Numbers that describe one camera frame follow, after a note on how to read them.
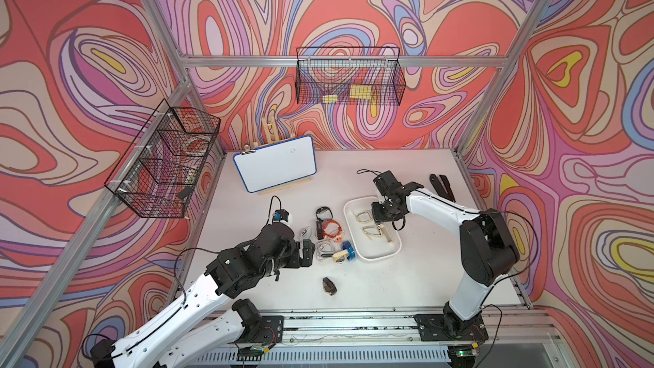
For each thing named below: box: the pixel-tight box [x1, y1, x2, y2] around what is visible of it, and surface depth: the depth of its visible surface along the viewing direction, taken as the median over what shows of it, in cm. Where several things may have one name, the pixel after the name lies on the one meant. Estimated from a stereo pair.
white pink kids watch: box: [315, 241, 336, 262], surface depth 90 cm
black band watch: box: [315, 206, 333, 222], surface depth 98 cm
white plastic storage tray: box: [343, 195, 402, 262], surface depth 93 cm
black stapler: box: [429, 173, 456, 203], surface depth 107 cm
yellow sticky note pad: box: [349, 84, 373, 100], surface depth 92 cm
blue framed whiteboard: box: [233, 135, 318, 194], surface depth 93 cm
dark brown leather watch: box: [315, 220, 325, 241], surface depth 92 cm
